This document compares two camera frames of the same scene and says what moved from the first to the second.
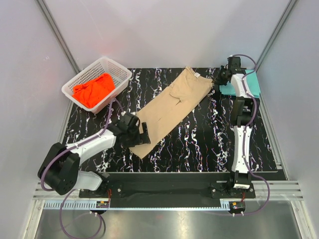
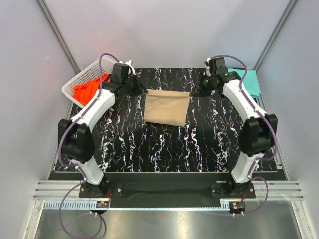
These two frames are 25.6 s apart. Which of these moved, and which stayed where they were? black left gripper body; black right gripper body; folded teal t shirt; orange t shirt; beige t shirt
Moved: black right gripper body; black left gripper body; beige t shirt
Stayed: orange t shirt; folded teal t shirt
